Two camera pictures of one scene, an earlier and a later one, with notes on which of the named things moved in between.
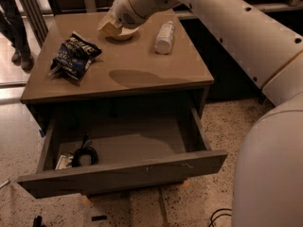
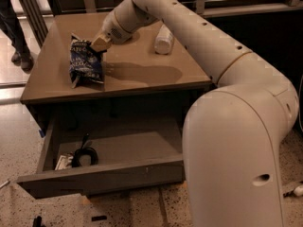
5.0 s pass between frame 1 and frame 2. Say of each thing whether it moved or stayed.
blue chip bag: moved
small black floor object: stayed
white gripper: moved
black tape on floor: stayed
